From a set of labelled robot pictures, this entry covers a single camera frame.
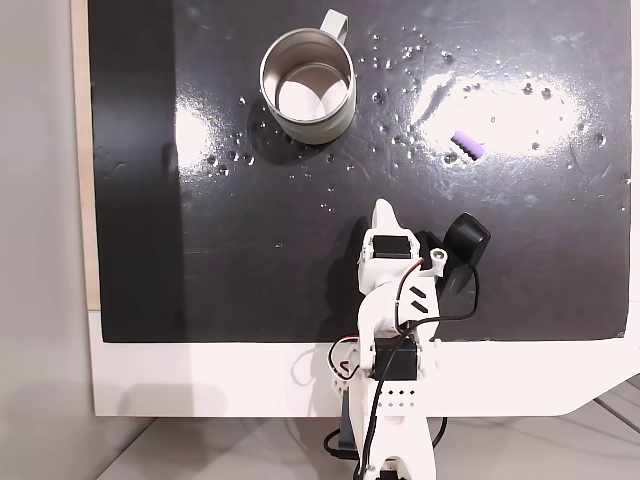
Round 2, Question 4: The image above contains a purple pen grip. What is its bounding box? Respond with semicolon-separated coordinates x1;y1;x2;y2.
450;130;486;160

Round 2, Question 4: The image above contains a pale green steel mug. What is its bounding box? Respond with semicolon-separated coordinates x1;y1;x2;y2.
259;8;358;146

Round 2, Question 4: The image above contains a light wooden strip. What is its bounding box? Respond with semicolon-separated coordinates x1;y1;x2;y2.
69;0;104;314

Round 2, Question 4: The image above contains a red motor wire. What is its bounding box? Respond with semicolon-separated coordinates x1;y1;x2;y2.
391;259;426;332

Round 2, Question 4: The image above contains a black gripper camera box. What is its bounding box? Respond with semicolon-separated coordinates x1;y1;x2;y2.
418;212;492;321

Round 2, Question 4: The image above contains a red white wire loop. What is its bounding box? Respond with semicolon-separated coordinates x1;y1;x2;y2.
326;335;362;380

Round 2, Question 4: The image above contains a black base cable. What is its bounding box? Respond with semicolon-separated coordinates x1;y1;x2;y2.
323;415;449;462

